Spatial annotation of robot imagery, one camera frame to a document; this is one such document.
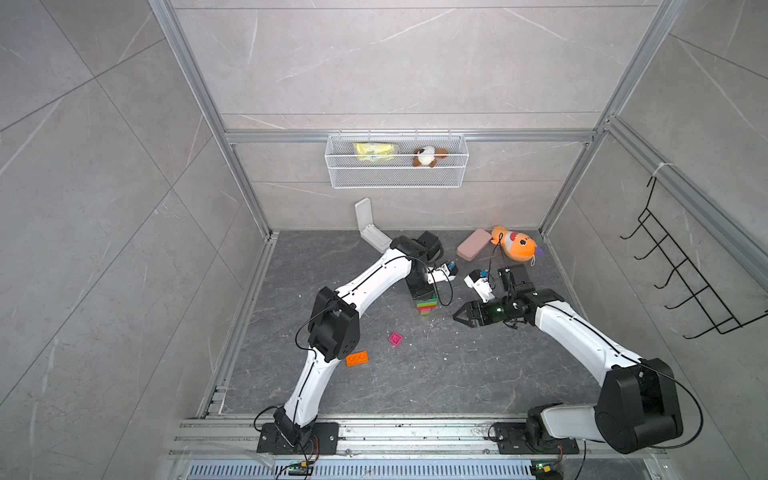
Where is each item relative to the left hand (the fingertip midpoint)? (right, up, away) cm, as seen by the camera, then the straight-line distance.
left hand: (425, 288), depth 90 cm
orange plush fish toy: (+35, +13, +14) cm, 40 cm away
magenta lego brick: (-9, -16, +1) cm, 18 cm away
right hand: (+11, -7, -6) cm, 14 cm away
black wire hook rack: (+57, -2, -30) cm, 64 cm away
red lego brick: (-1, -7, +3) cm, 7 cm away
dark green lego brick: (+3, -3, -1) cm, 4 cm away
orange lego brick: (-21, -20, -4) cm, 29 cm away
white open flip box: (-19, +19, +25) cm, 37 cm away
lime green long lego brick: (+1, -5, 0) cm, 5 cm away
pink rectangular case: (+19, +12, +23) cm, 33 cm away
